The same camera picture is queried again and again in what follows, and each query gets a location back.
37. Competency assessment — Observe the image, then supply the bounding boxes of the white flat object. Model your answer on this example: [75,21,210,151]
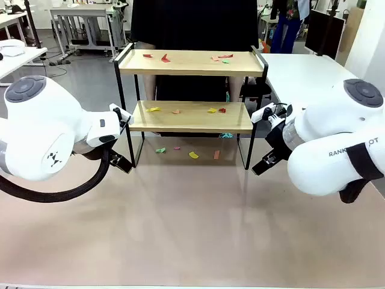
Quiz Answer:
[0,40,26,57]

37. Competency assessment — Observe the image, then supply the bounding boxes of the grey metal workbench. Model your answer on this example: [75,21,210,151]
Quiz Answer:
[49,4,129,58]

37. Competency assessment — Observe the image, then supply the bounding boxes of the wooden two-tier shelf black frame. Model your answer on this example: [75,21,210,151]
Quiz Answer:
[113,42,269,170]

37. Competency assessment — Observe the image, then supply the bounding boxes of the black pole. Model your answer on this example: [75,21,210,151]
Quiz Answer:
[23,0,42,49]

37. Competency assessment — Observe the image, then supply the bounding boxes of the teal chenille duster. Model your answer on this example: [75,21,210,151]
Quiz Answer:
[218,92,234,140]

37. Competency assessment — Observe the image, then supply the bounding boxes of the white desk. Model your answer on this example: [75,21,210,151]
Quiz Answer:
[0,11,34,42]
[0,46,49,87]

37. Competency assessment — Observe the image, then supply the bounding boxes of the brown cardboard sheet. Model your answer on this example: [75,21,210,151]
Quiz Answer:
[338,6,365,66]

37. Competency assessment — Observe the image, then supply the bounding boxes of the large white table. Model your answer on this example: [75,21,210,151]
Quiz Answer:
[259,53,362,115]

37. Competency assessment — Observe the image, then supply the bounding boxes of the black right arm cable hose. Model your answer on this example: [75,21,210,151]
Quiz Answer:
[339,177,375,204]

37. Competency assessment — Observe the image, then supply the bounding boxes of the person in blue trousers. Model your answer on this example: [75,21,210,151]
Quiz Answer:
[269,0,310,55]

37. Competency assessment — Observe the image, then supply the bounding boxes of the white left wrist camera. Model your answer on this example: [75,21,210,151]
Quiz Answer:
[108,103,135,133]

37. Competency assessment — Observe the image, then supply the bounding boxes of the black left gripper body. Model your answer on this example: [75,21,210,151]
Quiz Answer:
[73,143,120,166]

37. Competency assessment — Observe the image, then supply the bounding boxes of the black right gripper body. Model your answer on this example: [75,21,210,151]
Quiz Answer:
[264,119,297,158]

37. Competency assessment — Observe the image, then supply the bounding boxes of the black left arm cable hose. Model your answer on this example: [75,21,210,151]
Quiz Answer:
[0,146,111,204]

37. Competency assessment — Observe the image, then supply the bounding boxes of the black monitor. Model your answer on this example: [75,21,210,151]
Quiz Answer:
[304,8,346,60]

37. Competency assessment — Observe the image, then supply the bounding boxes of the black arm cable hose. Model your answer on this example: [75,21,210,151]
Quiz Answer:
[0,146,111,204]
[339,177,375,204]

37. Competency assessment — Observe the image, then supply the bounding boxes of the person's right forearm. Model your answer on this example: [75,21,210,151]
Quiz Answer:
[143,42,158,102]

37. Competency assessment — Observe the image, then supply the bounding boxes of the black floor cables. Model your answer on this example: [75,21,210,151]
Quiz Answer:
[37,49,73,78]

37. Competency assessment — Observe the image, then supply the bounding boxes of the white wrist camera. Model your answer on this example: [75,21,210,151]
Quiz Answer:
[108,103,135,133]
[251,103,294,124]

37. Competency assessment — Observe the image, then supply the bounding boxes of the person in black clothes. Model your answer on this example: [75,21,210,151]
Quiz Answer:
[129,0,260,103]

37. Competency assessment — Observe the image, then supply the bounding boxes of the person's left forearm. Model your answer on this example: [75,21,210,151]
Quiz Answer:
[228,76,242,103]

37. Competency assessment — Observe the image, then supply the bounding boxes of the black chair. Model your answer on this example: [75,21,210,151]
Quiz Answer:
[239,81,272,106]

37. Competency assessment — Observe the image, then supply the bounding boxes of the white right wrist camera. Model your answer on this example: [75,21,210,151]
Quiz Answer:
[251,103,294,124]

